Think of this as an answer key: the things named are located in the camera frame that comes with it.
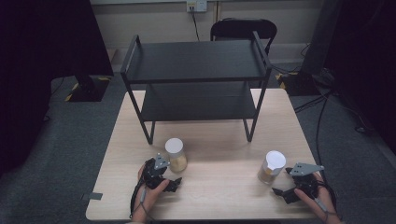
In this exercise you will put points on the dark curtain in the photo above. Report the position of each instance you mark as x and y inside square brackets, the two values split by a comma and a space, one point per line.
[46, 46]
[370, 62]

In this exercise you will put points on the grey tape piece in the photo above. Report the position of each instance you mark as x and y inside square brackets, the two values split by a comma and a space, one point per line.
[93, 196]

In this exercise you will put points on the black stand with taped base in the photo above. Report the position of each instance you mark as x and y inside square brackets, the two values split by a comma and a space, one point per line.
[88, 88]

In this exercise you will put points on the glass jar with spouted white lid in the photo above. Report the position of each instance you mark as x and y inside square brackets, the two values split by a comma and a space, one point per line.
[271, 168]

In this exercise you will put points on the black folding chair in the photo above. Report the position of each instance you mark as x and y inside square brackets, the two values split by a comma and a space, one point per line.
[243, 28]

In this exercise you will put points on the person's left hand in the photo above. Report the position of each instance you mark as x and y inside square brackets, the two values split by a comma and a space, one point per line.
[146, 202]

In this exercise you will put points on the black two-tier metal shelf rack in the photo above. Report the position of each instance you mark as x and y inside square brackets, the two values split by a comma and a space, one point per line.
[199, 60]

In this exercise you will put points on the white wall socket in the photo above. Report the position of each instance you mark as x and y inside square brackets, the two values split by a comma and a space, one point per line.
[196, 5]

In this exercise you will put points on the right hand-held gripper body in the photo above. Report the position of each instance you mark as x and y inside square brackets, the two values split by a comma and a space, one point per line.
[306, 182]

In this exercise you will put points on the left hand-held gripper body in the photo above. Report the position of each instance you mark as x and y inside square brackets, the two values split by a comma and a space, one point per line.
[153, 174]

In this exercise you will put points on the person's right hand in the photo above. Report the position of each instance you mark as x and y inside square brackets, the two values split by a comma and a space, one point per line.
[325, 207]

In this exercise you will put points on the dark stand with square base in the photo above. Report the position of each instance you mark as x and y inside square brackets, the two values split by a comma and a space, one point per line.
[317, 46]

